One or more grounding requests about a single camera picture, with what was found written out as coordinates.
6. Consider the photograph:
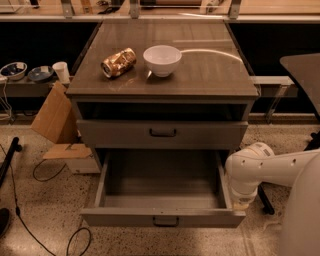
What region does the grey drawer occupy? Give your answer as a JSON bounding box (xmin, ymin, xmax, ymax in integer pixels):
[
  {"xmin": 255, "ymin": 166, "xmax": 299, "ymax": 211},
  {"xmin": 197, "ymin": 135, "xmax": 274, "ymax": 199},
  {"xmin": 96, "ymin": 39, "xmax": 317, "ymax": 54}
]
[
  {"xmin": 81, "ymin": 149, "xmax": 245, "ymax": 228},
  {"xmin": 77, "ymin": 120, "xmax": 248, "ymax": 150}
]

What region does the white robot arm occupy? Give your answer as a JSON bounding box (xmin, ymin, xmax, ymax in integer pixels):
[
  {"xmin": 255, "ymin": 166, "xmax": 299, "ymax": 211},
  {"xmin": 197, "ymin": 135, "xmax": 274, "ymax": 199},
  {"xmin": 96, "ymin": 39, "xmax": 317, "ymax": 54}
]
[{"xmin": 225, "ymin": 142, "xmax": 320, "ymax": 256}]

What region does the grey top drawer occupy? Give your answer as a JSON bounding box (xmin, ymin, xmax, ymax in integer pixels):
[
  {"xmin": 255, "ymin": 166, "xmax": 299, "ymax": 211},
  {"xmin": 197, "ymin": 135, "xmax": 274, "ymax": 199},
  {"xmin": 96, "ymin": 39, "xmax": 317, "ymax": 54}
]
[{"xmin": 77, "ymin": 120, "xmax": 248, "ymax": 150}]

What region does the black metal floor bar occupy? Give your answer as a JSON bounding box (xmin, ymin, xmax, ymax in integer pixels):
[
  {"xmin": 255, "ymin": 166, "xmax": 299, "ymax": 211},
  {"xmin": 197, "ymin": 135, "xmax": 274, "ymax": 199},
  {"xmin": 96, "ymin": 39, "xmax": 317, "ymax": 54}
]
[{"xmin": 258, "ymin": 185, "xmax": 275, "ymax": 215}]

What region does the dark grey side table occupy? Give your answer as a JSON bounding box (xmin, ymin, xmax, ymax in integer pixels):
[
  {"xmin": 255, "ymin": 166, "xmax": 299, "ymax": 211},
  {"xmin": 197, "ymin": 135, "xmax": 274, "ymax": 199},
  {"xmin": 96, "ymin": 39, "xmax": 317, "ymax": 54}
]
[{"xmin": 280, "ymin": 53, "xmax": 320, "ymax": 119}]

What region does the white bowl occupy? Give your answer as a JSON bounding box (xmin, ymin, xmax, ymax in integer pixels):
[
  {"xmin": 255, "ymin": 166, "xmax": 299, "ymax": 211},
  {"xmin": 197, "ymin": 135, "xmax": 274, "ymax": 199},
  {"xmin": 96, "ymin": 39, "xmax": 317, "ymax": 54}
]
[{"xmin": 143, "ymin": 45, "xmax": 182, "ymax": 77}]

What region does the crushed golden soda can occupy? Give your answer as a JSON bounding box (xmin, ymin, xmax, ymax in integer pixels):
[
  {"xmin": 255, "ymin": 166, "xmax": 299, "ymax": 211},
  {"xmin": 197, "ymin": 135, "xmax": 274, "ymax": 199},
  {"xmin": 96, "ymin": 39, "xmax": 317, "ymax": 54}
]
[{"xmin": 101, "ymin": 48, "xmax": 137, "ymax": 78}]

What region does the brown cardboard box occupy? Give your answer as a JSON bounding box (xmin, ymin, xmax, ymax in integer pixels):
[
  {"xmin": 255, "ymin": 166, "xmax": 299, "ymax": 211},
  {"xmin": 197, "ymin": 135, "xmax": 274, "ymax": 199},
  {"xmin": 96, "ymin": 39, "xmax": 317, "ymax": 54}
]
[{"xmin": 31, "ymin": 81, "xmax": 100, "ymax": 174}]

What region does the white foam cup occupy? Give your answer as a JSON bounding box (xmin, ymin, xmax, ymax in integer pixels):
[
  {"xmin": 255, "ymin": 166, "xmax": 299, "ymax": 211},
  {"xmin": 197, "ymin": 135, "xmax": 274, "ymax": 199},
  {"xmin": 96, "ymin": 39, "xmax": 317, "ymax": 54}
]
[{"xmin": 52, "ymin": 61, "xmax": 70, "ymax": 84}]

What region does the black stand leg left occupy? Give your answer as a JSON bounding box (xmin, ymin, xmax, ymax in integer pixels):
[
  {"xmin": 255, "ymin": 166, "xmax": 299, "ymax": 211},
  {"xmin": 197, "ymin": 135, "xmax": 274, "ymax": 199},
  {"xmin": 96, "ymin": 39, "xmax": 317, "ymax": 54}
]
[{"xmin": 0, "ymin": 137, "xmax": 22, "ymax": 187}]

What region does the black floor cable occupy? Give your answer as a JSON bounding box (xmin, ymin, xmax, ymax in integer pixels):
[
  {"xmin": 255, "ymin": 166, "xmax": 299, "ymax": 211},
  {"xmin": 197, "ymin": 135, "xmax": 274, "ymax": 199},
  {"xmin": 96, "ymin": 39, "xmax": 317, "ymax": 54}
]
[{"xmin": 0, "ymin": 143, "xmax": 93, "ymax": 256}]

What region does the grey wall shelf rail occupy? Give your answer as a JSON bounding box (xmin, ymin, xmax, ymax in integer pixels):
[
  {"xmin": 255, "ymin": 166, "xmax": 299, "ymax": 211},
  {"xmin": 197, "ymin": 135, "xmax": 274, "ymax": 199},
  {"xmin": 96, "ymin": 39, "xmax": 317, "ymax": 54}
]
[{"xmin": 0, "ymin": 77, "xmax": 68, "ymax": 98}]

